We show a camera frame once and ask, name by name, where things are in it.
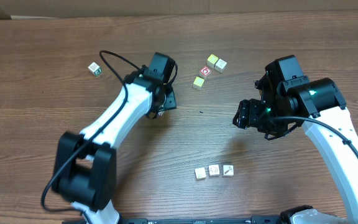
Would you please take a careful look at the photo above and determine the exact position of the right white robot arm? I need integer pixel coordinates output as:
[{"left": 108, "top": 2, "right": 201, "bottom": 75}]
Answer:
[{"left": 232, "top": 78, "right": 358, "bottom": 223}]

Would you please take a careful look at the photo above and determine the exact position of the red top block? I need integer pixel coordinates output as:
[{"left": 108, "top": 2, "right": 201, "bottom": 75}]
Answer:
[{"left": 199, "top": 66, "right": 212, "bottom": 79}]

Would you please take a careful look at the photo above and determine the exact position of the yellow top block lower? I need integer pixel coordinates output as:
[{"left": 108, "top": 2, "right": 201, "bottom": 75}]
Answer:
[{"left": 193, "top": 77, "right": 204, "bottom": 90}]

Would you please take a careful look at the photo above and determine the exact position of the animal picture wooden block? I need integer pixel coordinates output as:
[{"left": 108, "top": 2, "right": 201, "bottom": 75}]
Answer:
[{"left": 208, "top": 164, "right": 220, "bottom": 177}]

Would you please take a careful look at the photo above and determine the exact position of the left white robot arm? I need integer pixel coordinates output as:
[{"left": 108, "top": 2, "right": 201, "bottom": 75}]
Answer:
[{"left": 46, "top": 68, "right": 176, "bottom": 223}]

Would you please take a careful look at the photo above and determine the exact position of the yellow G letter block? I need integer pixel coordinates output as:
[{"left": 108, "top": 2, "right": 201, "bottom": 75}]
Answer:
[{"left": 195, "top": 167, "right": 206, "bottom": 180}]

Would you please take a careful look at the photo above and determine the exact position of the hammer picture wooden block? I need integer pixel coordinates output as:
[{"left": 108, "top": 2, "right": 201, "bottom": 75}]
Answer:
[{"left": 223, "top": 165, "right": 234, "bottom": 177}]

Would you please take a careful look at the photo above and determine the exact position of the green sided wooden block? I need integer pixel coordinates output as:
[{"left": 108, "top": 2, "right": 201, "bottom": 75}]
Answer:
[{"left": 88, "top": 62, "right": 102, "bottom": 77}]

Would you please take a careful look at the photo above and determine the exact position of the plain top wooden block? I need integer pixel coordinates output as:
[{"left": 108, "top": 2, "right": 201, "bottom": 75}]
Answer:
[{"left": 214, "top": 58, "right": 227, "bottom": 73}]

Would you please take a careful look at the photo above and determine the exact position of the yellow top block upper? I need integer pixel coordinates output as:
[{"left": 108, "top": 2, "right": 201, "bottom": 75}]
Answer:
[{"left": 206, "top": 54, "right": 219, "bottom": 68}]

